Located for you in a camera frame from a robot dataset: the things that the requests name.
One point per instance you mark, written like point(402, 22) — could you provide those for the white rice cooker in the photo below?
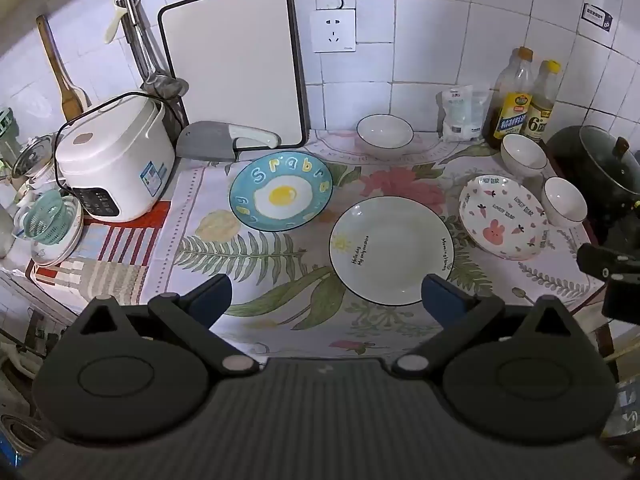
point(115, 160)

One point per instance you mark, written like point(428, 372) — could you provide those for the white wall socket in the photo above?
point(332, 30)

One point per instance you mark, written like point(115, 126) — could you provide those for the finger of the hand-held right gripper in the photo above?
point(622, 297)
point(600, 260)

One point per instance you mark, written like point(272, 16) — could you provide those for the green container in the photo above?
point(5, 127)

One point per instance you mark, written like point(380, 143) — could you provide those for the floral tablecloth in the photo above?
point(280, 270)

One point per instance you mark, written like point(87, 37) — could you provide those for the white cutting board dark frame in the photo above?
point(230, 60)

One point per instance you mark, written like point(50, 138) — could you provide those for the oil bottle with yellow label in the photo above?
point(512, 110)

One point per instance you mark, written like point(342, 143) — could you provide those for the wall sticker label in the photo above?
point(597, 16)

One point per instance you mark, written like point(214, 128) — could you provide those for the white plate with sun drawing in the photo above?
point(390, 250)

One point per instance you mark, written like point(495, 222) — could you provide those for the small glass pot lid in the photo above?
point(32, 156)

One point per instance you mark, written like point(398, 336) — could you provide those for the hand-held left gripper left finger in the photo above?
point(216, 296)

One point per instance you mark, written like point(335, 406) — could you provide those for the glass wok lid wooden knob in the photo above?
point(605, 160)

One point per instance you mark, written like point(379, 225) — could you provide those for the white bowl with dark rim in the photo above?
point(565, 200)
point(385, 132)
point(524, 152)

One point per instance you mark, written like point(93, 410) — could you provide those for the clear vinegar bottle yellow cap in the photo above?
point(542, 115)

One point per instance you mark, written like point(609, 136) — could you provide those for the black wok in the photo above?
point(565, 155)

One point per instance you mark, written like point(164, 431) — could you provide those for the blue fried egg plate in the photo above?
point(280, 195)

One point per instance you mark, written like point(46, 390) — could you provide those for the white salt bag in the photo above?
point(462, 115)

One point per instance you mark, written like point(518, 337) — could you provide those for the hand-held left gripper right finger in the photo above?
point(440, 300)

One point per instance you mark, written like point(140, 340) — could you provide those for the striped red and beige cloth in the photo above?
point(115, 245)

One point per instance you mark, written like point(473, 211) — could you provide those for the green plastic colander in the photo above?
point(45, 215)

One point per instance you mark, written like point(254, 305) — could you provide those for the steel ladle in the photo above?
point(176, 86)
point(152, 85)

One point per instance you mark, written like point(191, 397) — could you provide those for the white plate with pink rabbit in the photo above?
point(500, 220)

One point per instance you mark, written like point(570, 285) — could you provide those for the wooden spatula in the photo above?
point(65, 90)

